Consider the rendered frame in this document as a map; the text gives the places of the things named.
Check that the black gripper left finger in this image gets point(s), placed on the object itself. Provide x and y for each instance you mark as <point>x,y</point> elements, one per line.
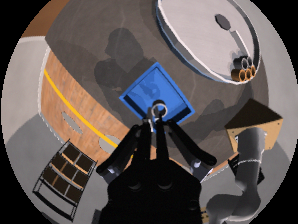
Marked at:
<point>138,136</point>

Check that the grey metal ring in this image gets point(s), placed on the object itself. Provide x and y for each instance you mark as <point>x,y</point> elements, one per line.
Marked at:
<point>159,102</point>
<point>237,62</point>
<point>249,60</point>

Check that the bronze bushing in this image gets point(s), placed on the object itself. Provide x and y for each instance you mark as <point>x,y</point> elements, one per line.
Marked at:
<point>238,75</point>
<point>248,75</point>
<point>253,71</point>

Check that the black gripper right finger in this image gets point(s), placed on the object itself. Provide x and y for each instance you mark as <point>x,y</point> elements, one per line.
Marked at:
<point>201,163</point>

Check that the blue crate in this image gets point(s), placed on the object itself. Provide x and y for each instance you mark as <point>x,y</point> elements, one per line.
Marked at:
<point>156,86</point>

